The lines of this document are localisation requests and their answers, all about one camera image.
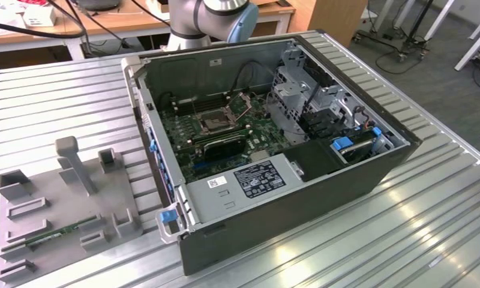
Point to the CPU socket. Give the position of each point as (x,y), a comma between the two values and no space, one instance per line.
(217,123)

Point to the blue disk carrier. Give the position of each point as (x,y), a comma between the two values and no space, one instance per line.
(341,143)

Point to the silver power supply unit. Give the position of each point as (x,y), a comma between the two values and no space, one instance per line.
(220,201)

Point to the grey plastic parts rack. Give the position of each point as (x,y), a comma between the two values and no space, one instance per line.
(64,204)

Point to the blue expansion slot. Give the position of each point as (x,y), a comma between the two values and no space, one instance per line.
(200,166)

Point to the wooden desk with white frame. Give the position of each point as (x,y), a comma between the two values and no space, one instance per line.
(124,27)

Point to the white cardboard box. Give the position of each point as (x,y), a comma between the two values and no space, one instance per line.
(40,16)

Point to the green RAM stick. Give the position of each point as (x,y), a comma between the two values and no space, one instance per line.
(60,231)

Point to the blue card retainer strip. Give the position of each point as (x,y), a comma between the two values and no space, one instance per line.
(152,144)

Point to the dark round object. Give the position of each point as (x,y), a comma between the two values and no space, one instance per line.
(96,3)

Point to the black open PC case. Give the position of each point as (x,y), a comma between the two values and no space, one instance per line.
(284,225)

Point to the black rolling stand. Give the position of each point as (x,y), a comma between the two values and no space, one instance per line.
(413,30)

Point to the glossy black rectangular plate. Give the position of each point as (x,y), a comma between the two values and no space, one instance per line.
(224,150)

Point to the small silver heatsink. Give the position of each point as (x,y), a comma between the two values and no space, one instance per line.
(260,156)

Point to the silver drive cage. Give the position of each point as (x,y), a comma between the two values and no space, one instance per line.
(288,90)

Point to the wooden cabinet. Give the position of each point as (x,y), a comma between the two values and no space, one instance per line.
(332,18)

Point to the white table frame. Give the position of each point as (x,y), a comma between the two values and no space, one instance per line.
(440,19)

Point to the green motherboard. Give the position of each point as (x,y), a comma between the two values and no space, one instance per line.
(264,135)

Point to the black RAM slot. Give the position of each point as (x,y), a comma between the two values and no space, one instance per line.
(209,101)
(209,98)
(209,104)

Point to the blue case latch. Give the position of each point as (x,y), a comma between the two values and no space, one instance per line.
(168,216)

